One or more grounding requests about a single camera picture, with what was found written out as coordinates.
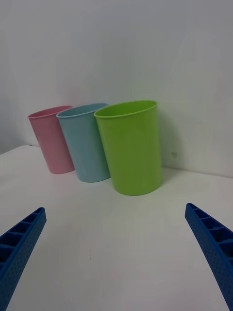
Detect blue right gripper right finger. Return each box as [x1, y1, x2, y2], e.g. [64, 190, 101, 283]
[184, 203, 233, 311]

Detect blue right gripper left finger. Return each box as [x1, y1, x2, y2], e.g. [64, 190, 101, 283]
[0, 207, 47, 311]

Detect pink plastic bin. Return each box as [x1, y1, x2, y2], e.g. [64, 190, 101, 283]
[27, 105, 76, 174]

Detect pale blue plastic bin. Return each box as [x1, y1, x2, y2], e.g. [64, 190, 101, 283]
[56, 103, 112, 183]

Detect green plastic bin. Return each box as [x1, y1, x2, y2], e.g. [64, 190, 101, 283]
[93, 100, 163, 196]

